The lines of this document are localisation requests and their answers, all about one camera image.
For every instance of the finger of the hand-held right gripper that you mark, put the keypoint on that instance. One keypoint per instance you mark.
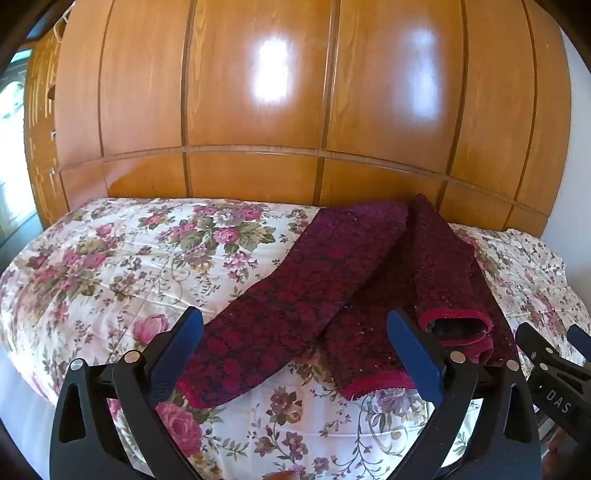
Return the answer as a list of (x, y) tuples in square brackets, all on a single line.
[(535, 350), (582, 344)]

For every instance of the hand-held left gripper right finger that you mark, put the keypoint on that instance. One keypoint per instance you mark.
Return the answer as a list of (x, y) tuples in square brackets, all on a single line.
[(415, 355)]

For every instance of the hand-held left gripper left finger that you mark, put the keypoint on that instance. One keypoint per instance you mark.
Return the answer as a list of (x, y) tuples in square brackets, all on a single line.
[(178, 350)]

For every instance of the dark red floral knit pants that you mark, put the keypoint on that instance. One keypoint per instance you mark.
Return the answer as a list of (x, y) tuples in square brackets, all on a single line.
[(323, 286)]

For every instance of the floral bedspread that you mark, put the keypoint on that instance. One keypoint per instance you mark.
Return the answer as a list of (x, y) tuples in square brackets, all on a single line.
[(115, 277)]

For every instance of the window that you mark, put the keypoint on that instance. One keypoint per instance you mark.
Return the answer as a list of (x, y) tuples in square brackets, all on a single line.
[(16, 138)]

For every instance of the wooden wardrobe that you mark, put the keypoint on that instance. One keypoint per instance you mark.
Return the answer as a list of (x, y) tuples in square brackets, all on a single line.
[(277, 92)]

